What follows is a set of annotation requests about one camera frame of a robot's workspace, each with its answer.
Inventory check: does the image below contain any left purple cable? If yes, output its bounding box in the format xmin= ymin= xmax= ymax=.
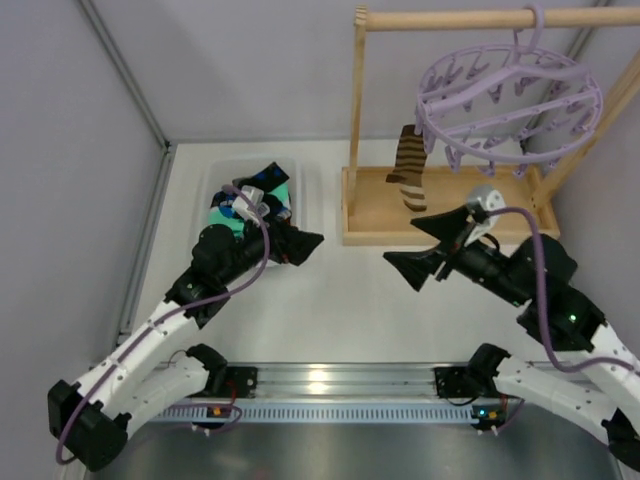
xmin=54 ymin=184 xmax=274 ymax=466

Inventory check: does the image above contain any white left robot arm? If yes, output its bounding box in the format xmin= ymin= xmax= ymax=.
xmin=47 ymin=221 xmax=324 ymax=472

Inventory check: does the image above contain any black blue sock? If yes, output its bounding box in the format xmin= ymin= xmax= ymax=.
xmin=210 ymin=162 xmax=292 ymax=221

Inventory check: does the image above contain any green sock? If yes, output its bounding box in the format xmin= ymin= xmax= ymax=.
xmin=207 ymin=206 xmax=245 ymax=240

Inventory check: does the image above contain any wooden hanger rack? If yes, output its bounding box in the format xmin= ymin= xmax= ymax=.
xmin=341 ymin=4 xmax=639 ymax=246

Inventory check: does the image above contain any white plastic basket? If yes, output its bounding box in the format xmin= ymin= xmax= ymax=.
xmin=191 ymin=161 xmax=322 ymax=277

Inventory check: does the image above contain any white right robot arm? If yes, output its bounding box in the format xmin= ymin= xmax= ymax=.
xmin=383 ymin=205 xmax=639 ymax=470

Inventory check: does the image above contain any brown striped sock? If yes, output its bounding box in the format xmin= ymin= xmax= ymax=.
xmin=386 ymin=124 xmax=427 ymax=213

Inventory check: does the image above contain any aluminium mounting rail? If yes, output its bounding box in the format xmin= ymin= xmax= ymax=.
xmin=79 ymin=362 xmax=626 ymax=426

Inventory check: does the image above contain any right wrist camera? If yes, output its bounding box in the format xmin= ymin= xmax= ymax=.
xmin=466 ymin=184 xmax=506 ymax=244

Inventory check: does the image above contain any lilac round clip hanger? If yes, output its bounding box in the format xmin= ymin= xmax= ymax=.
xmin=414 ymin=4 xmax=603 ymax=177

